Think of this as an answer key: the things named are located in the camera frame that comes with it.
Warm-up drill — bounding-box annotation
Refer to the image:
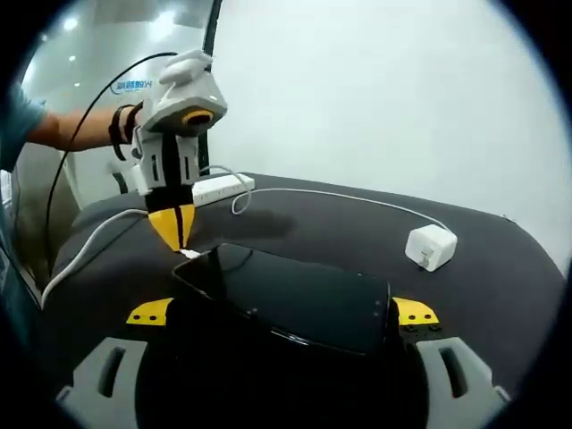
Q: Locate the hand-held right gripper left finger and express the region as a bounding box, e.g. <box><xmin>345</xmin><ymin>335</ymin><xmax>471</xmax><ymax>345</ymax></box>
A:
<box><xmin>55</xmin><ymin>298</ymin><xmax>180</xmax><ymax>429</ymax></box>

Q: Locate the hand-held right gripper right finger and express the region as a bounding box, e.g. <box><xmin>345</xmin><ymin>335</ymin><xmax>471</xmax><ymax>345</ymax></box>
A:
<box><xmin>391</xmin><ymin>294</ymin><xmax>510</xmax><ymax>429</ymax></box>

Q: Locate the white power strip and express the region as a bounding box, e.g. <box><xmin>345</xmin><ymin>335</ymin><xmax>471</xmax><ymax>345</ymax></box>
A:
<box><xmin>191</xmin><ymin>173</ymin><xmax>256</xmax><ymax>207</ymax></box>

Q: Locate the white charger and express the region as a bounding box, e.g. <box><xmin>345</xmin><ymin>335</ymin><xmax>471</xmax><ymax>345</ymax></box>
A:
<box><xmin>405</xmin><ymin>225</ymin><xmax>458</xmax><ymax>273</ymax></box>

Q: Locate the black phone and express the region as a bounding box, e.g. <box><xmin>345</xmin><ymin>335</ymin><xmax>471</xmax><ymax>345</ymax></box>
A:
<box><xmin>172</xmin><ymin>243</ymin><xmax>392</xmax><ymax>358</ymax></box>

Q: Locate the white charging cable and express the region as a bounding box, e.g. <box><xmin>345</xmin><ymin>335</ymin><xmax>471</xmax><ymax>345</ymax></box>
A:
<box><xmin>181</xmin><ymin>164</ymin><xmax>453</xmax><ymax>260</ymax></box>

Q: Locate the black wristband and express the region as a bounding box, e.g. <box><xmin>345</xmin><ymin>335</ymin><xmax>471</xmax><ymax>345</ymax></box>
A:
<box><xmin>108</xmin><ymin>103</ymin><xmax>145</xmax><ymax>161</ymax></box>

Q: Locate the white gripper cable plug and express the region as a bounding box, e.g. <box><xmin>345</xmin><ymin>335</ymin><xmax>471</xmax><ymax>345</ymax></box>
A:
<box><xmin>159</xmin><ymin>49</ymin><xmax>216</xmax><ymax>87</ymax></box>

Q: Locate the white power strip cord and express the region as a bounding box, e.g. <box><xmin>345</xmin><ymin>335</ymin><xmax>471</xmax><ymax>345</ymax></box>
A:
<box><xmin>39</xmin><ymin>207</ymin><xmax>151</xmax><ymax>309</ymax></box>

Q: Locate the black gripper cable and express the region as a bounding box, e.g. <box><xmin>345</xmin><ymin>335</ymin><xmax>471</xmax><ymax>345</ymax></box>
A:
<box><xmin>44</xmin><ymin>52</ymin><xmax>180</xmax><ymax>287</ymax></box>

